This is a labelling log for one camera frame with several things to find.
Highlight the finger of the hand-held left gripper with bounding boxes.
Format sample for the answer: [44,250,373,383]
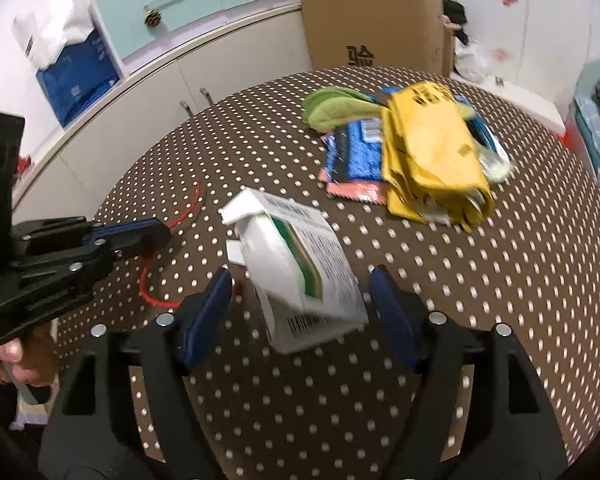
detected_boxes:
[10,227,173,281]
[11,215,162,256]

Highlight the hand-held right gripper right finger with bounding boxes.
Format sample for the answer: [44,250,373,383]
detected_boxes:
[369,265,568,480]

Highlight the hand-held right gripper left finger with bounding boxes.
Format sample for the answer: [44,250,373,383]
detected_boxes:
[37,266,241,480]

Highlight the red string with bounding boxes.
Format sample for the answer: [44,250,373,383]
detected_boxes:
[139,175,204,307]

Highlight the white green striped carton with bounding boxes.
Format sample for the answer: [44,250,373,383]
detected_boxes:
[219,187,370,355]

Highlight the person's left hand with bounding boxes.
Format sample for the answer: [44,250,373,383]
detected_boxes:
[0,324,59,392]

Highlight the blue bag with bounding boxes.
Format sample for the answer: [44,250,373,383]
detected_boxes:
[35,26,122,127]

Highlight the white low cabinet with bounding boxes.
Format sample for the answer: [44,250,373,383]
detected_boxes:
[11,2,314,213]

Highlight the pink zigzag edge wrapper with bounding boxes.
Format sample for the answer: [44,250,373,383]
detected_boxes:
[318,132,387,206]

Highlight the yellow plastic packet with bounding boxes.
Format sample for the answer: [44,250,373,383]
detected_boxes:
[384,82,494,234]

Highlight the blue foil wrapper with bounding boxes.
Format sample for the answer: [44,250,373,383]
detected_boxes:
[329,120,387,182]

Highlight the green round pouch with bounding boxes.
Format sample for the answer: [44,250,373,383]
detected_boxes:
[306,99,382,132]

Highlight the light blue drawer unit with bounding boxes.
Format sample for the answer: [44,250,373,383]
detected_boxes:
[89,0,302,79]

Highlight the green foam pad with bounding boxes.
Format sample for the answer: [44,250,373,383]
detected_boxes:
[302,87,377,113]

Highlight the grey folded blanket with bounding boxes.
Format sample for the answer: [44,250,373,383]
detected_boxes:
[571,72,600,193]

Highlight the crumpled white plastic bag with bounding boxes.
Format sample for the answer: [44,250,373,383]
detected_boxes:
[452,36,491,82]

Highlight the small cardboard box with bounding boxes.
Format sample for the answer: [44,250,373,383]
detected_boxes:
[440,25,454,77]

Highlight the light blue checked pillow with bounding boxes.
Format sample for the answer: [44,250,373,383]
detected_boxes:
[575,96,600,177]

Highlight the large cardboard box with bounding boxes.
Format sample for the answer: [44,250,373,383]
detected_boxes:
[298,0,444,77]

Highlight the white wardrobe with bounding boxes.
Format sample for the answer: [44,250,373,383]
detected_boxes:
[370,0,598,93]

